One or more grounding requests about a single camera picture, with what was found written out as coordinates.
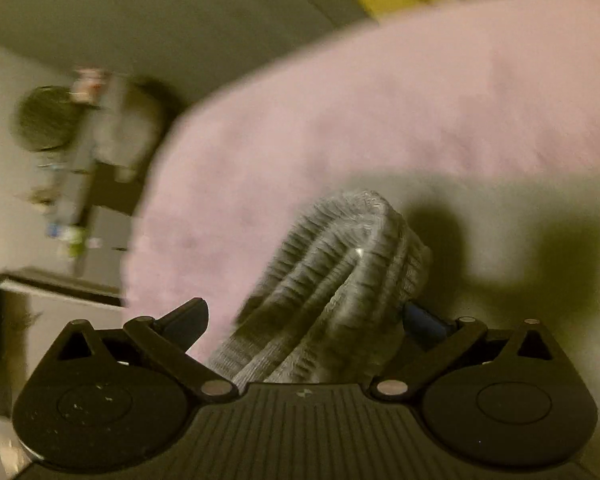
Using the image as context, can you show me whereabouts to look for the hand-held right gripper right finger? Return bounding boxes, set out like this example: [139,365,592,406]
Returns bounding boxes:
[370,301,556,402]

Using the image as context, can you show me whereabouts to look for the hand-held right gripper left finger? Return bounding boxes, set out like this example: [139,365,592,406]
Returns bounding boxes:
[55,297,238,403]

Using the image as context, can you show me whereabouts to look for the grey pants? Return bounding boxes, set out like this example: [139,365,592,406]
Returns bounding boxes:
[205,172,600,461]

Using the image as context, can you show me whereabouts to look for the pink blanket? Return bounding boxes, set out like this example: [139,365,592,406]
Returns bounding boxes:
[122,0,600,361]

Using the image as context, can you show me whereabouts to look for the round black fan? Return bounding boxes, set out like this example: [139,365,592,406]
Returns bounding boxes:
[14,85,85,153]

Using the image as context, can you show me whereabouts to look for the small pink figure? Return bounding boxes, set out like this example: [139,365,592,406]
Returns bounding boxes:
[72,65,106,106]

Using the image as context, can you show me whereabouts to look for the grey-green curtain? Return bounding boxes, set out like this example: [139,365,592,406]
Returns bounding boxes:
[0,0,381,111]

